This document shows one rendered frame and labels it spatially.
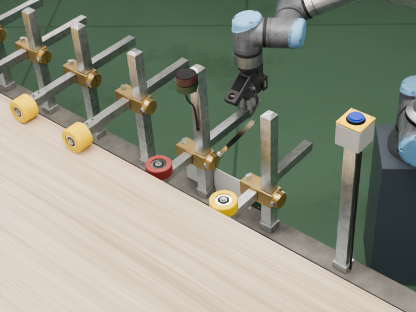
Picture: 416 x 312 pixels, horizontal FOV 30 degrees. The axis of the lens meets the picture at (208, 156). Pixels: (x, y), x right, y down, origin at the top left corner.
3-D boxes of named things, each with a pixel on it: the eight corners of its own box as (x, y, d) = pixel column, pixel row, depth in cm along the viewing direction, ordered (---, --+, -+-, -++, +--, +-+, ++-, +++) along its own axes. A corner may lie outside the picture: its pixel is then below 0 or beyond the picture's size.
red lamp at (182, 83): (185, 72, 218) (184, 65, 217) (201, 79, 215) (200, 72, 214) (171, 82, 215) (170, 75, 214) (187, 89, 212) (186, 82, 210)
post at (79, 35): (99, 138, 277) (77, 20, 246) (106, 142, 275) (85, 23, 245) (91, 143, 275) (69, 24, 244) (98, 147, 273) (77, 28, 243)
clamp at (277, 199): (251, 183, 234) (251, 170, 230) (288, 201, 227) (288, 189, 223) (238, 194, 230) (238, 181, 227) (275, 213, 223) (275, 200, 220)
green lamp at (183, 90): (186, 79, 220) (185, 73, 219) (202, 86, 217) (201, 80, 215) (171, 89, 217) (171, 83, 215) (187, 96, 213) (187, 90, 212)
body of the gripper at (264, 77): (268, 90, 253) (267, 59, 245) (252, 103, 248) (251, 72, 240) (250, 82, 257) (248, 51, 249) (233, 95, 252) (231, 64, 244)
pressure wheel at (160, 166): (161, 179, 239) (157, 150, 231) (180, 189, 234) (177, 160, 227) (143, 192, 234) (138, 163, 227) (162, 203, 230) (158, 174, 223)
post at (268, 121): (268, 233, 239) (267, 107, 209) (277, 238, 237) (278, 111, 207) (261, 239, 237) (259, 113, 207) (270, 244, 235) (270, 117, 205)
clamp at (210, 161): (187, 148, 245) (186, 136, 242) (220, 165, 238) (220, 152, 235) (175, 158, 242) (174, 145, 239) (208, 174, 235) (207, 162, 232)
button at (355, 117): (353, 114, 190) (353, 108, 189) (367, 120, 188) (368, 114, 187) (343, 122, 187) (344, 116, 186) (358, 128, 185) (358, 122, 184)
